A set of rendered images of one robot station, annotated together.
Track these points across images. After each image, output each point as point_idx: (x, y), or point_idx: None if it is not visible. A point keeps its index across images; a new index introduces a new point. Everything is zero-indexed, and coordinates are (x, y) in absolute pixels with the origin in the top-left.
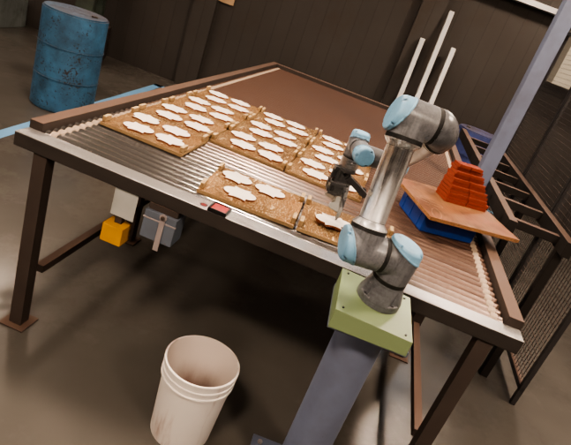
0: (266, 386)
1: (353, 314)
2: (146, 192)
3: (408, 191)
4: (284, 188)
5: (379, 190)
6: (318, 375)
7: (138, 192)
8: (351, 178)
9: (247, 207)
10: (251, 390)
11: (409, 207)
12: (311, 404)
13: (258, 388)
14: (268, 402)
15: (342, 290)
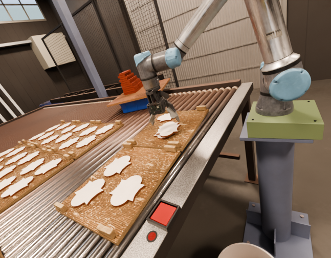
0: (197, 232)
1: (318, 117)
2: None
3: (126, 100)
4: (103, 159)
5: (283, 23)
6: (281, 177)
7: None
8: (161, 90)
9: (154, 183)
10: (203, 242)
11: (133, 106)
12: (287, 191)
13: (200, 237)
14: (211, 232)
15: (284, 121)
